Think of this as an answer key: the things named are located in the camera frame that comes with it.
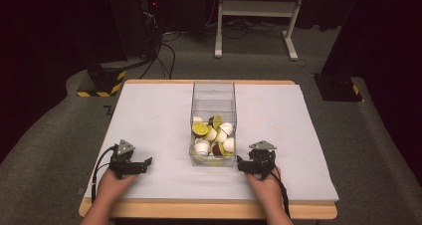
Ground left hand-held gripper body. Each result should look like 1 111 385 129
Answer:
108 138 140 180

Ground wooden table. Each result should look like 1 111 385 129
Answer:
78 79 338 221

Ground person's left hand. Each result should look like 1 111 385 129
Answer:
95 166 139 204

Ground clear plastic box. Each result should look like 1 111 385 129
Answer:
188 81 239 168

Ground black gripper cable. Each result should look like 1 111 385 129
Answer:
260 156 293 219
91 144 119 204

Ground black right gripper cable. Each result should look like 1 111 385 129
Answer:
260 156 293 219

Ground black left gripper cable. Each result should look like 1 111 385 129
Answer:
91 144 119 204

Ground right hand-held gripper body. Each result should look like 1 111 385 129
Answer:
248 139 279 181

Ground black equipment tower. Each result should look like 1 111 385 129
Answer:
105 0 162 64

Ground pile of coffee capsules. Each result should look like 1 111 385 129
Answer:
191 114 236 163

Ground white metal stand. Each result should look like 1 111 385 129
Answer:
214 0 307 62

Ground black floor cables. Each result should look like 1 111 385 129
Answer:
138 30 182 81

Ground black yellow striped stand base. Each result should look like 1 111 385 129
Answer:
76 60 128 99

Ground white foam mat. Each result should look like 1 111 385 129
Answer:
84 83 340 203

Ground dark column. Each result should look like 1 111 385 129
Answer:
319 0 376 79

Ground person's right hand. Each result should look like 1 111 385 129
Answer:
244 166 284 206

